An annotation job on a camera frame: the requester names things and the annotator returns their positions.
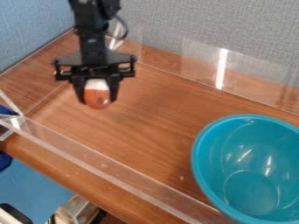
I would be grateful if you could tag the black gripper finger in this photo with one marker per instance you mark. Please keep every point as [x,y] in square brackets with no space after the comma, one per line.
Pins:
[79,85]
[114,84]

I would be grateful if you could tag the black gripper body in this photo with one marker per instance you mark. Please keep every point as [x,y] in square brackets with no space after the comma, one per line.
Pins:
[112,63]

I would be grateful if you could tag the brown and white toy mushroom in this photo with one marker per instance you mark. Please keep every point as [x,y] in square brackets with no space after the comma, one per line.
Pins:
[96,94]

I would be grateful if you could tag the blue plastic bowl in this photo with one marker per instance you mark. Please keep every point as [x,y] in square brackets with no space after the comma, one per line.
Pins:
[245,162]

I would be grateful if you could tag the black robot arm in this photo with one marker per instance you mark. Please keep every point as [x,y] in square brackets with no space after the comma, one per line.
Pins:
[92,14]

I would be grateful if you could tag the clear acrylic front barrier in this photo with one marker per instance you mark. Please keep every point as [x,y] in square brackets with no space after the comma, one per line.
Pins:
[112,185]

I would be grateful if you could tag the clear acrylic barrier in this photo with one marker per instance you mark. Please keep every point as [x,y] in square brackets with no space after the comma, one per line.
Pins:
[112,185]
[251,78]

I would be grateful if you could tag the blue object at left edge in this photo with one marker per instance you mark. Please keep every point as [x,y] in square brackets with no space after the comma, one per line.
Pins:
[6,160]

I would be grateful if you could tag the clear acrylic back barrier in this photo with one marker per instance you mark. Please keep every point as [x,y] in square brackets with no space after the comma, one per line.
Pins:
[251,78]

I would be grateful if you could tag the clear plastic box below table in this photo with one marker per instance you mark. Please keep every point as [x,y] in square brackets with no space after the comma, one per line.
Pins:
[75,211]

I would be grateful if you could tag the black and white object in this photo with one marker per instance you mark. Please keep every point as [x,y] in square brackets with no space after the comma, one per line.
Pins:
[12,216]

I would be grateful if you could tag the clear acrylic corner bracket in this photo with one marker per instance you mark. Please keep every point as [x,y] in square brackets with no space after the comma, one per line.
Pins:
[114,35]

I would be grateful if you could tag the clear acrylic left bracket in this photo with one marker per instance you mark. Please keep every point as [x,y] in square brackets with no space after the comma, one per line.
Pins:
[11,117]

